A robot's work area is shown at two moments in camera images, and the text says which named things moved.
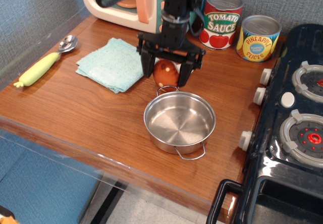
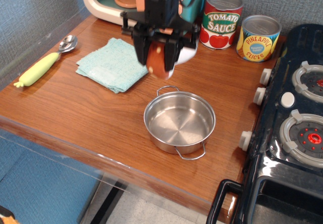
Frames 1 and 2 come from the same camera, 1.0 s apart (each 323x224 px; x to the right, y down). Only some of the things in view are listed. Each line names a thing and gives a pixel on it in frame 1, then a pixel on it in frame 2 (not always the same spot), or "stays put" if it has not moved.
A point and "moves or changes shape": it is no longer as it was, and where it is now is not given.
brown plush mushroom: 166,74 moves or changes shape
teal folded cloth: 116,64 stays put
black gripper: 171,45 → 161,19
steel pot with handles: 179,121 stays put
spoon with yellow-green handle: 68,43 stays put
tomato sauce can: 222,12 stays put
